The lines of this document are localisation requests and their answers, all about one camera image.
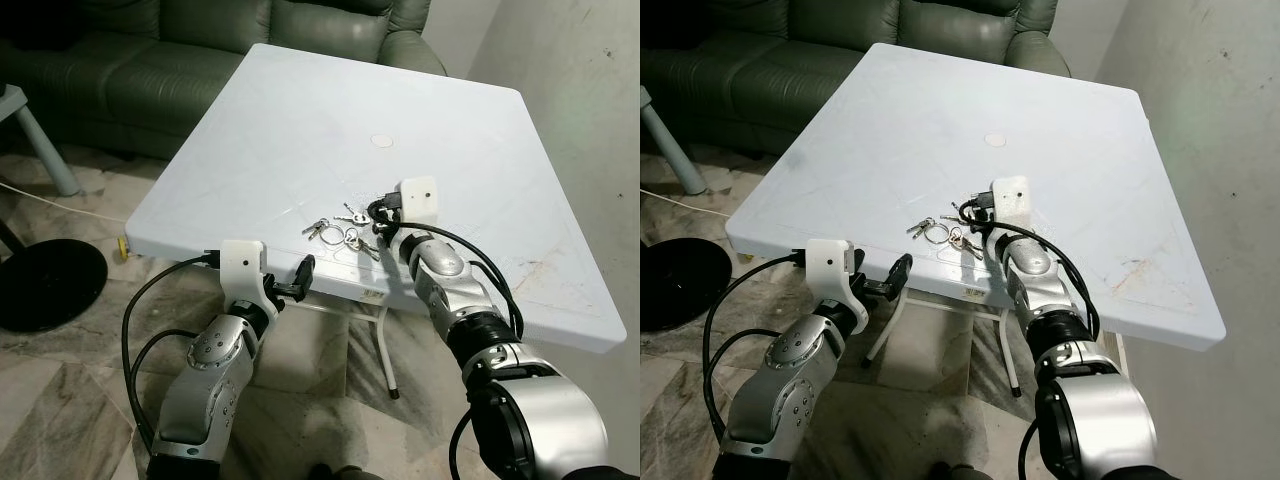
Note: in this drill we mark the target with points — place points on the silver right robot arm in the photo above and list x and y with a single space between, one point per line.
445 265
1030 265

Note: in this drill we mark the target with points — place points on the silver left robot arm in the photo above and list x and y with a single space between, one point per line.
215 350
790 370

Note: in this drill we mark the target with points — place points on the round white table plug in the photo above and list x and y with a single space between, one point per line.
383 141
995 140

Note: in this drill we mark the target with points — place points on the white plastic table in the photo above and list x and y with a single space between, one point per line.
350 100
950 100

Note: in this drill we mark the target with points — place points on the black round stand base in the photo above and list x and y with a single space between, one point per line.
45 285
680 285

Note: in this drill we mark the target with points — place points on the green leather sofa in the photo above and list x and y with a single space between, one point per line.
780 70
150 80

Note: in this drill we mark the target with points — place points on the grey slanted pole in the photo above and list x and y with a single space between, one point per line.
45 145
670 140

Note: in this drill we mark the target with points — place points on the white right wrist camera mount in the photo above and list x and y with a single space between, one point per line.
1010 195
420 197

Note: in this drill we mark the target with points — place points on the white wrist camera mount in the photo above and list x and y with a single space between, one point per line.
420 197
1010 195
243 262
828 262

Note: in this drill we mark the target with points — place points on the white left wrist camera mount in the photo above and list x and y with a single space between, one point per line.
828 262
243 262

